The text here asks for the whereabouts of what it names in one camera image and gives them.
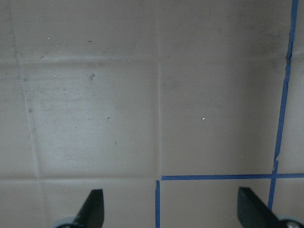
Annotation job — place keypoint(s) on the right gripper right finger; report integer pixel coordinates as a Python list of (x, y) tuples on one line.
[(253, 213)]

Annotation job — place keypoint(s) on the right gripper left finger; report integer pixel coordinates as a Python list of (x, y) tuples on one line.
[(91, 214)]

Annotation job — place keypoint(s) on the brown paper table cover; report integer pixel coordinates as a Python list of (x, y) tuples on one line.
[(169, 106)]

